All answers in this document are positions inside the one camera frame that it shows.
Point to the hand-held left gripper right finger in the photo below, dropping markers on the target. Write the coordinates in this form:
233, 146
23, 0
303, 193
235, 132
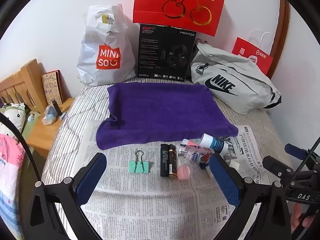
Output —
225, 180

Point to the white blue bottle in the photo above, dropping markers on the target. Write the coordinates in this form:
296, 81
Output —
217, 145

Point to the wooden headboard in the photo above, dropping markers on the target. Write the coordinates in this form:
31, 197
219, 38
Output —
27, 80

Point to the pale green cloth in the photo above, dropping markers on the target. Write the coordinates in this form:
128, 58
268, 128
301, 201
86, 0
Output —
31, 123

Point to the white plastic shopping bag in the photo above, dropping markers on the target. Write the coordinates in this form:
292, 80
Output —
95, 42

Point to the black gold lipstick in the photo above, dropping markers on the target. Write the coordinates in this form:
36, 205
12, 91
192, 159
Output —
173, 162

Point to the white dotted pillow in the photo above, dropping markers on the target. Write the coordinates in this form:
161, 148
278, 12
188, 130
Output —
12, 120

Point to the newspaper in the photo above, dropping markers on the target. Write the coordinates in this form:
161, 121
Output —
140, 205

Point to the grey waist bag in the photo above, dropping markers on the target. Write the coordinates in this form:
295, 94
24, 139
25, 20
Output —
250, 90

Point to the red gift bag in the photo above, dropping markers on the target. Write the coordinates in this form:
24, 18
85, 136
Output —
150, 10

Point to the patterned notebook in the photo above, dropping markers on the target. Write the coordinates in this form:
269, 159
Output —
51, 87

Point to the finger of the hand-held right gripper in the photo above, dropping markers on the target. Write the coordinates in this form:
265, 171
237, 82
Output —
296, 151
275, 166

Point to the blue white tissue pack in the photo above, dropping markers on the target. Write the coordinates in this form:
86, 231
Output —
48, 116

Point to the green binder clip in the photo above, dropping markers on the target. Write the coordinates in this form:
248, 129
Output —
138, 167

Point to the purple towel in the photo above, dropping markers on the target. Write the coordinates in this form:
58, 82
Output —
162, 110

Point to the red paper bag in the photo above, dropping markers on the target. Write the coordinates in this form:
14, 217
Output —
260, 60

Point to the pink tube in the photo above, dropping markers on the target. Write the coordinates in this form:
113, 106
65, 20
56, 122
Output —
192, 143

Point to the black headset box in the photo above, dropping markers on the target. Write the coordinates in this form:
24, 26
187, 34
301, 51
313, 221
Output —
150, 55

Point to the person's right hand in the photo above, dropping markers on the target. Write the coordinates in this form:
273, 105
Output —
298, 215

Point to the wooden nightstand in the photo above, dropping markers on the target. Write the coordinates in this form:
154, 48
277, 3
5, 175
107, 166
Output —
42, 135

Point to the clear bottle with blue cap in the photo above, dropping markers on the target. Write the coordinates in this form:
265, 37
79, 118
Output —
195, 156

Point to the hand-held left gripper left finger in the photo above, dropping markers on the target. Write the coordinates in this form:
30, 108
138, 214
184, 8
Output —
91, 177

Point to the small grey stick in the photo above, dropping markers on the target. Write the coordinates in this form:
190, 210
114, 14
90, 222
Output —
63, 116

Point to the black rectangular device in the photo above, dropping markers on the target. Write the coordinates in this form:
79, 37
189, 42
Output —
56, 108

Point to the wooden door frame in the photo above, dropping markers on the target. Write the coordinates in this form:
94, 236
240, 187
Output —
283, 30

